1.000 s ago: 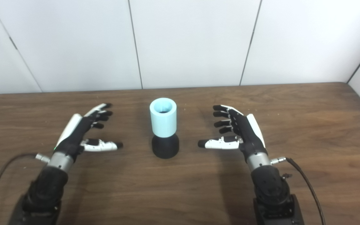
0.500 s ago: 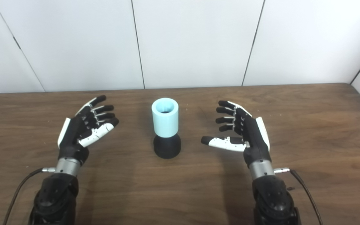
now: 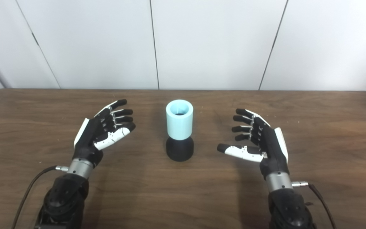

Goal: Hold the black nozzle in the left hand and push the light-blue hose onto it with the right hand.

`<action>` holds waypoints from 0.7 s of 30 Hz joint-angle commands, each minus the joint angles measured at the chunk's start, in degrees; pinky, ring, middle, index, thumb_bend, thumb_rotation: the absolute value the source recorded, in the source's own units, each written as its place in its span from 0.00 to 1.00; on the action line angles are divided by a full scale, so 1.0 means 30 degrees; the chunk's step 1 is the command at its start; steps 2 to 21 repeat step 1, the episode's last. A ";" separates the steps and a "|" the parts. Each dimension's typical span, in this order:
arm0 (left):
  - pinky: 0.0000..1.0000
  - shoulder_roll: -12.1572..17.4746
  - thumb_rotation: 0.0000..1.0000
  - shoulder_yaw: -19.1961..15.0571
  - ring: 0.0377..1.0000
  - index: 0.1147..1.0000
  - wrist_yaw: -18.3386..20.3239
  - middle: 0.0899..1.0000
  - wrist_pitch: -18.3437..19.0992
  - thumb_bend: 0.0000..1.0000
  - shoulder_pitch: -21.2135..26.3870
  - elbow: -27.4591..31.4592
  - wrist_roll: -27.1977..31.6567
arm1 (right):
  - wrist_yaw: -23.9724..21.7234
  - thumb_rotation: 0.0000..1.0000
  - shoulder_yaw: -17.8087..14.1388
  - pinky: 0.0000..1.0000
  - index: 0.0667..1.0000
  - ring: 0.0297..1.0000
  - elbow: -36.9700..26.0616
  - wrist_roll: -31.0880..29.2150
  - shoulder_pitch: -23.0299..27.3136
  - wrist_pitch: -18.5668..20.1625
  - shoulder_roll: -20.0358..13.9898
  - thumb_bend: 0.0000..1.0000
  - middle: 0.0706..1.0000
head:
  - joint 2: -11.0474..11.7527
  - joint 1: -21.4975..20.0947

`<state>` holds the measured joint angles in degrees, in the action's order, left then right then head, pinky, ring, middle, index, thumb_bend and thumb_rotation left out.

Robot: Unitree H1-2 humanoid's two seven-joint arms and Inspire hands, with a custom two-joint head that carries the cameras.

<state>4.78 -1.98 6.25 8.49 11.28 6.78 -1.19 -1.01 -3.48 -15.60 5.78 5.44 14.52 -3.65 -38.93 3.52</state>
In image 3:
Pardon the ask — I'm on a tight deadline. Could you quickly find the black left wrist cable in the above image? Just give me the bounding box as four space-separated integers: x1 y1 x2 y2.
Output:
11 165 70 229

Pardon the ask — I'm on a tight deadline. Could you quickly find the black flared nozzle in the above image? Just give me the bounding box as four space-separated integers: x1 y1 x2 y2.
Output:
166 136 194 162

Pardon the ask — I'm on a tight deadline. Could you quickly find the light-blue hose piece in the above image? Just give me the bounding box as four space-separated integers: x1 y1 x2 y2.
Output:
166 99 194 140

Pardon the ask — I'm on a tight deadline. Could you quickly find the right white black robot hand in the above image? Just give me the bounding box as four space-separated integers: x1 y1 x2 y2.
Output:
217 108 290 181

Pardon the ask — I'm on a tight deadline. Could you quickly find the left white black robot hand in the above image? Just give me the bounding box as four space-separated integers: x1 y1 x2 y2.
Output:
72 99 136 167

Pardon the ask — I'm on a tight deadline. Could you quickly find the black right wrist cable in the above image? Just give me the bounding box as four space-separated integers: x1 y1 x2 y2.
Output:
291 181 336 229

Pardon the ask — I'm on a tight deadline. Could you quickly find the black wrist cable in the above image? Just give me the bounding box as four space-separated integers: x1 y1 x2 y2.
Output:
291 181 336 229
11 165 70 229

